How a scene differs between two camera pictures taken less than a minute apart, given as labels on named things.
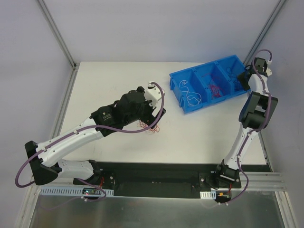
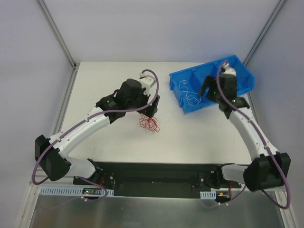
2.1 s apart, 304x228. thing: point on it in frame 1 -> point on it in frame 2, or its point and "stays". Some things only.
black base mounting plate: [169, 179] stays
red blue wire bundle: [156, 128] stays
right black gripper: [243, 79] -> [211, 85]
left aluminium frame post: [74, 66] stays
